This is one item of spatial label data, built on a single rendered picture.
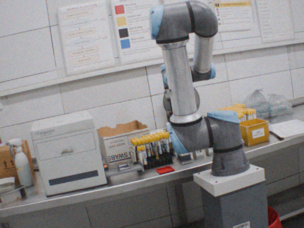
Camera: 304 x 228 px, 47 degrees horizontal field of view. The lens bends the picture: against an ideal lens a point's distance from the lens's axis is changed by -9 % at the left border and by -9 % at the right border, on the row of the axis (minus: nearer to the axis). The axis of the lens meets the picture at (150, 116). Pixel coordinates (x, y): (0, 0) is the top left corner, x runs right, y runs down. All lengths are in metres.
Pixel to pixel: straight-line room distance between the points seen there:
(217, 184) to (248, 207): 0.18
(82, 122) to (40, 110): 0.67
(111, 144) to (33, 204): 0.55
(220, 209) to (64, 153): 0.68
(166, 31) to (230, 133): 0.43
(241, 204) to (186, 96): 0.44
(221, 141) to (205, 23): 0.42
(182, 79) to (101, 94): 1.00
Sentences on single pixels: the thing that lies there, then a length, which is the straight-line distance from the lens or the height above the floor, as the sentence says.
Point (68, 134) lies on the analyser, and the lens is 1.58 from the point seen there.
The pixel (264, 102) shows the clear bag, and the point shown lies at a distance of 2.44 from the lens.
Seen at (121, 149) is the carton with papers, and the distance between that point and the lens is 1.92.
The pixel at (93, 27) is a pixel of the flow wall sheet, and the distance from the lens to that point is 2.20.
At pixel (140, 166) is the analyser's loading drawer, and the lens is 1.67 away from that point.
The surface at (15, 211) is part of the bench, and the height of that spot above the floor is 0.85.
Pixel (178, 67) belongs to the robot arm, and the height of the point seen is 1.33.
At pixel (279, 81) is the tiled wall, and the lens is 2.66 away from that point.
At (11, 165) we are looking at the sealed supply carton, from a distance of 1.96.
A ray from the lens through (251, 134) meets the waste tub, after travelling 1.85.
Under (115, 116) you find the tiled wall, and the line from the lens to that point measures 2.24.
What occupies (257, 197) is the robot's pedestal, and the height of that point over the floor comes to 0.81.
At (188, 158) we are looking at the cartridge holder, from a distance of 1.76.
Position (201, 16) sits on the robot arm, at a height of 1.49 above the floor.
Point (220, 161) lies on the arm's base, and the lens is 1.39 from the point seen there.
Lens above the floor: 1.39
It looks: 9 degrees down
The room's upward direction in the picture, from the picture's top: 10 degrees counter-clockwise
